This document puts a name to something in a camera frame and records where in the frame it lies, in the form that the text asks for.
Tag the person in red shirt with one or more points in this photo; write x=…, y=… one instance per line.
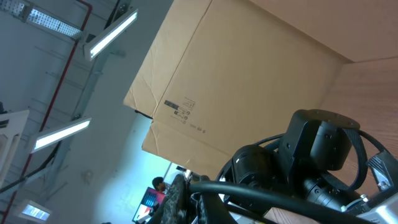
x=151, y=201

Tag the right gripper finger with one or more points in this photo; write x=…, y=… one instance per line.
x=174, y=208

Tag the ceiling light fixture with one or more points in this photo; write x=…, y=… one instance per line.
x=107, y=36
x=32, y=211
x=51, y=136

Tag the red ceiling pipe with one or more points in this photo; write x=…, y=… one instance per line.
x=35, y=59

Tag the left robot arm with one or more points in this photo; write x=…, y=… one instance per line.
x=323, y=158

